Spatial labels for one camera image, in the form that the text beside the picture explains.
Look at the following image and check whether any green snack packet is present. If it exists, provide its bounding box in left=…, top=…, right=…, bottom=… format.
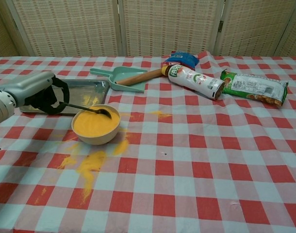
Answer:
left=220, top=69, right=289, bottom=107

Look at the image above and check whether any white drink bottle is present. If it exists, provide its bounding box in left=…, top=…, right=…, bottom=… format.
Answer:
left=161, top=63, right=225, bottom=100

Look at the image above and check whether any woven folding screen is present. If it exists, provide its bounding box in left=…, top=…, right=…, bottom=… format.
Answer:
left=0, top=0, right=296, bottom=59

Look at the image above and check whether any yellow bowl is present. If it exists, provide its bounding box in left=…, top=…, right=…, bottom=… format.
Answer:
left=71, top=104, right=121, bottom=146

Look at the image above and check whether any red white checkered tablecloth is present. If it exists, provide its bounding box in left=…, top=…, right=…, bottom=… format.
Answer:
left=0, top=52, right=296, bottom=233

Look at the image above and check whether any wooden rolling pin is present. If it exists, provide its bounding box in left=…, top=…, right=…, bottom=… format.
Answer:
left=117, top=67, right=163, bottom=86

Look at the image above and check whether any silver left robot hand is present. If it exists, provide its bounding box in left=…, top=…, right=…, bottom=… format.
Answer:
left=0, top=71, right=70, bottom=116

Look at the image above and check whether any mint green dustpan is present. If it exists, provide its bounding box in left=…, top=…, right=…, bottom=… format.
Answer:
left=89, top=67, right=148, bottom=94

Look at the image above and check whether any small yellow food crumb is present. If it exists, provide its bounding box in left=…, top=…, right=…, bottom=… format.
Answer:
left=148, top=110, right=173, bottom=120

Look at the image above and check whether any rectangular metal tray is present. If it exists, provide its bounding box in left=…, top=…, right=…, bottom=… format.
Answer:
left=18, top=79, right=110, bottom=115

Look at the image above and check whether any dark metal spoon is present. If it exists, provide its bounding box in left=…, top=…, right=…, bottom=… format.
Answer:
left=58, top=101, right=113, bottom=120

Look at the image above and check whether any blue snack bag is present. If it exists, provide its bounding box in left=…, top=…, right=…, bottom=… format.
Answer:
left=162, top=50, right=199, bottom=71

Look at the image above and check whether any yellow powder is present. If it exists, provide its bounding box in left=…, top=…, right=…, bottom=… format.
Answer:
left=58, top=133, right=131, bottom=202

